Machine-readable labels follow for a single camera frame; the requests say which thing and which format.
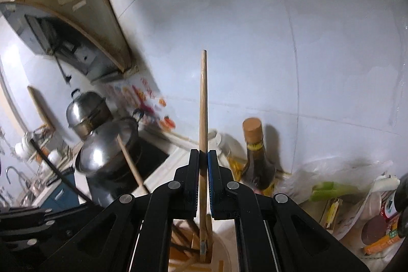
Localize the green vegetable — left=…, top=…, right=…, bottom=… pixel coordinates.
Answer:
left=309, top=182, right=359, bottom=202

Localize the dark soy sauce bottle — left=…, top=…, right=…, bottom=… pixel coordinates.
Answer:
left=395, top=176, right=408, bottom=238

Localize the beige ribbed utensil holder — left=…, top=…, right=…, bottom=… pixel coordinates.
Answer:
left=167, top=219, right=239, bottom=271

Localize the wooden chopstick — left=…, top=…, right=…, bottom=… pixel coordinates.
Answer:
left=198, top=50, right=208, bottom=262
left=116, top=135, right=151, bottom=194

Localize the wooden cutting board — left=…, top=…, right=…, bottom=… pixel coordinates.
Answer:
left=27, top=86, right=55, bottom=132

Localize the colourful wall sticker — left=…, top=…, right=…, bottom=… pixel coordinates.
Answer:
left=104, top=77, right=176, bottom=132

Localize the dark vinegar bottle tan cap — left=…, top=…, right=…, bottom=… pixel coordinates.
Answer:
left=241, top=117, right=276, bottom=192

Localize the range hood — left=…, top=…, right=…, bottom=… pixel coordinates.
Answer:
left=1, top=0, right=134, bottom=84

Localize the white plastic bag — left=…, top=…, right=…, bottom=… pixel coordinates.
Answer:
left=275, top=158, right=406, bottom=269

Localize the orange snack package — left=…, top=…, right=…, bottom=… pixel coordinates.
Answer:
left=363, top=222, right=402, bottom=255

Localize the dish drying rack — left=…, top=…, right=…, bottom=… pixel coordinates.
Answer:
left=12, top=125, right=71, bottom=177

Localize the stainless steel steamer pot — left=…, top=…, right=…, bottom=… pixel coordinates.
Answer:
left=66, top=88, right=113, bottom=141

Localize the steel wok with lid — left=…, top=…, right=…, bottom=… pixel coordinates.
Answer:
left=75, top=108, right=145, bottom=179

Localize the blue kitchen cabinet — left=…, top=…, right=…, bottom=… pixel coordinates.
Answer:
left=37, top=182, right=80, bottom=212

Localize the clear cooking oil bottle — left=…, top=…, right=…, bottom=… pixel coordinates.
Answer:
left=208, top=129, right=246, bottom=182

